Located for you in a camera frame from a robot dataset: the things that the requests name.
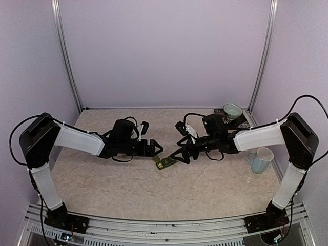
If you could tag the aluminium frame post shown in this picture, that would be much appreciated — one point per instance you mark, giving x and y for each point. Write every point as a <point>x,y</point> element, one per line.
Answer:
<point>265,54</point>
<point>55,4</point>

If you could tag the green pill organizer box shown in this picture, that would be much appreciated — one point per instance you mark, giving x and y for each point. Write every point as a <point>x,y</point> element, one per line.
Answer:
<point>163,163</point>

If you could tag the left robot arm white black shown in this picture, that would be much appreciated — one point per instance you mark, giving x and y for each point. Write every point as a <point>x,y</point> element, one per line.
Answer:
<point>46,132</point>

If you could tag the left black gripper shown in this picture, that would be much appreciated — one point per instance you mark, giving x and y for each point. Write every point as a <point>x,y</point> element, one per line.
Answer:
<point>149,151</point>

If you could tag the light blue mug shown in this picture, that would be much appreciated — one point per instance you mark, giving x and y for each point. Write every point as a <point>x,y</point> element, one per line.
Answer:
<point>260,160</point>

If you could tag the pale green bowl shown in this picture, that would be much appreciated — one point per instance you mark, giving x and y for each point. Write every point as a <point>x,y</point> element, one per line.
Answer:
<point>232,111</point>

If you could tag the black patterned tray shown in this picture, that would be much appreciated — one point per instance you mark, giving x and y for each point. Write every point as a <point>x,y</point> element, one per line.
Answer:
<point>240,123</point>

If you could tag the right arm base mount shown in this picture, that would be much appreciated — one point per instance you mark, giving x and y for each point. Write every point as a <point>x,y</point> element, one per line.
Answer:
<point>262,222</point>

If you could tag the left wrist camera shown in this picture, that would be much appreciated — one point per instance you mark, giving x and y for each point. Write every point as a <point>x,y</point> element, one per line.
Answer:
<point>143,127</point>

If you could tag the right aluminium frame post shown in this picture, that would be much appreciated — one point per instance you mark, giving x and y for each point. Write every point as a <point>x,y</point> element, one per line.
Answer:
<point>265,54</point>

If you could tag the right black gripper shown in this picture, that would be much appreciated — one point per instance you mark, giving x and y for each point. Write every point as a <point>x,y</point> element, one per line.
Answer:
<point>185,150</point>

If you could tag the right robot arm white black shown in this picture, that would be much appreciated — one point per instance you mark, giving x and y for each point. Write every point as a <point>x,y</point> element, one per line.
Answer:
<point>291,131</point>

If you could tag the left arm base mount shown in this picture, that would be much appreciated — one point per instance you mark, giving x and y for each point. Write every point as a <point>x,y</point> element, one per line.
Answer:
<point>68,222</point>

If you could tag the front aluminium rail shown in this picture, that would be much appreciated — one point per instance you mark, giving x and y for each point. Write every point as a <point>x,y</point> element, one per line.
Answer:
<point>224,231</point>

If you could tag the left aluminium frame post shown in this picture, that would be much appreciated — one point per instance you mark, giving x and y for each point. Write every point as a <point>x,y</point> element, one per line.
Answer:
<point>55,4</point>

